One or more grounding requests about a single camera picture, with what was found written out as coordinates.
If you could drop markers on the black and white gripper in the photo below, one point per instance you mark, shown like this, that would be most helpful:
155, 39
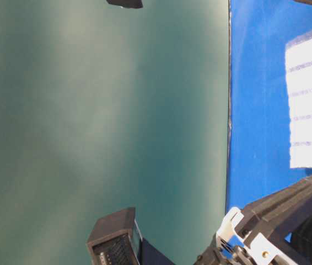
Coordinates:
276, 229

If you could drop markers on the blue table cloth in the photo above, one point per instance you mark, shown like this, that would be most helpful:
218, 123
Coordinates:
259, 150

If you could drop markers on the black object at top edge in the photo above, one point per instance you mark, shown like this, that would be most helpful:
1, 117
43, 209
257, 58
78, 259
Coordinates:
134, 4

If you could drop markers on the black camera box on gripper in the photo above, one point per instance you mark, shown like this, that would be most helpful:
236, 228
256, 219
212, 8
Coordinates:
116, 239

